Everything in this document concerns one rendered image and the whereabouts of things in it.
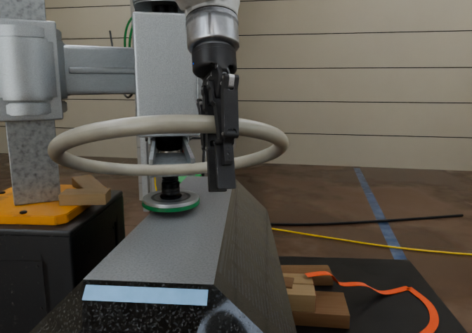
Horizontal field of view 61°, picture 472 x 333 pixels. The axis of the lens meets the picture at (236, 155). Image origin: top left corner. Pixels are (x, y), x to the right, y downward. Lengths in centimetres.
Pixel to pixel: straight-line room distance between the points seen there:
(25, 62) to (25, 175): 48
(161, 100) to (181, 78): 10
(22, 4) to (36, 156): 63
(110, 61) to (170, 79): 63
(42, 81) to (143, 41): 59
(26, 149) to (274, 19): 500
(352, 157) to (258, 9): 268
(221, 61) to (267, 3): 582
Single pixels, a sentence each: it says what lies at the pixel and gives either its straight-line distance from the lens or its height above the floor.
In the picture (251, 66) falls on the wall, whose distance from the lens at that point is 641.
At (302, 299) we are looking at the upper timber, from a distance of 230.
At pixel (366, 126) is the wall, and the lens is 642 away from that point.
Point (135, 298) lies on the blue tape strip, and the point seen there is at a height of 79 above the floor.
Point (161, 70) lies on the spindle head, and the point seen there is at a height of 135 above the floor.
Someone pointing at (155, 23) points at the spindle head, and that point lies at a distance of 143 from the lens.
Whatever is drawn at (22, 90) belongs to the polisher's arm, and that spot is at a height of 128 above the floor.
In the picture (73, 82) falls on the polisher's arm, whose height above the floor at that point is 131.
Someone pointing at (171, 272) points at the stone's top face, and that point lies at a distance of 111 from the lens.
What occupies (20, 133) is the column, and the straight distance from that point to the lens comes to 194.
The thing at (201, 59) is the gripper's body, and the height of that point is 135.
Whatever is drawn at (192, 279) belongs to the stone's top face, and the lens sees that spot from 107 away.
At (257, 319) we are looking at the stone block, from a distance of 112.
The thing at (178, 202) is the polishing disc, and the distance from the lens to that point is 150.
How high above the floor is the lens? 132
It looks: 11 degrees down
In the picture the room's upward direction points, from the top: straight up
